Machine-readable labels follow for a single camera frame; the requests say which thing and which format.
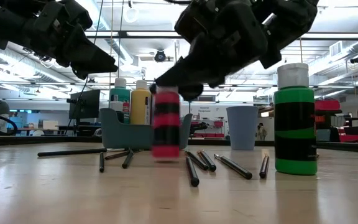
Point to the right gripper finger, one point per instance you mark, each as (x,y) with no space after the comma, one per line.
(216,59)
(191,92)

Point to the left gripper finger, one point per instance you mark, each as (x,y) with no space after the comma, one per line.
(85,59)

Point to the small pink paint bottle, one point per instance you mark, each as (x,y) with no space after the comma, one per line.
(166,124)

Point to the large teal paint bottle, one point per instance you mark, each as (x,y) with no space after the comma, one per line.
(121,95)

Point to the large yellow paint bottle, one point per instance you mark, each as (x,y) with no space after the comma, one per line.
(139,109)

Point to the plain black paintbrush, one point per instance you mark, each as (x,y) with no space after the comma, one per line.
(192,174)

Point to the thin brown paintbrush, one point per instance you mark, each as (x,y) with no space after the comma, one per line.
(118,155)

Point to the small green paint bottle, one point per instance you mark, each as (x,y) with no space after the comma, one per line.
(295,124)

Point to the black paintbrush orange tip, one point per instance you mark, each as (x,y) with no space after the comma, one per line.
(264,166)

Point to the black monitor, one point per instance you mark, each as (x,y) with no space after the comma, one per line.
(85,104)

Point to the blue plastic cup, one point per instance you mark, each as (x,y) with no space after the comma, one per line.
(242,127)

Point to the white box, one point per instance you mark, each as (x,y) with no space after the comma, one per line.
(49,124)

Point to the teal plastic bin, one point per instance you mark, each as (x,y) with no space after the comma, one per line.
(126,137)

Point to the person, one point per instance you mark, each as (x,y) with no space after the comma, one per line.
(261,132)
(2,110)

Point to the white air vent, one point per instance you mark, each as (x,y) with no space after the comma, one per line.
(336,48)

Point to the red storage bin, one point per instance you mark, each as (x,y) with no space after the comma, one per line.
(326,104)
(351,138)

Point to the white wall sign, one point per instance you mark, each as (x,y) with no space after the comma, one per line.
(208,109)

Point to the black tripod camera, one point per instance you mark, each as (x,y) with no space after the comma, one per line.
(199,126)

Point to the black horizontal frame bar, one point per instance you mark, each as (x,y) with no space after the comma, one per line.
(121,34)

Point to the black hanging camera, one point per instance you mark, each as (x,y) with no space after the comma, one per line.
(160,56)

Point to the silver ceiling duct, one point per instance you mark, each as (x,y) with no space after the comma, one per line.
(17,67)

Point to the black ceiling camera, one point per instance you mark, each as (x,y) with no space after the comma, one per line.
(357,59)

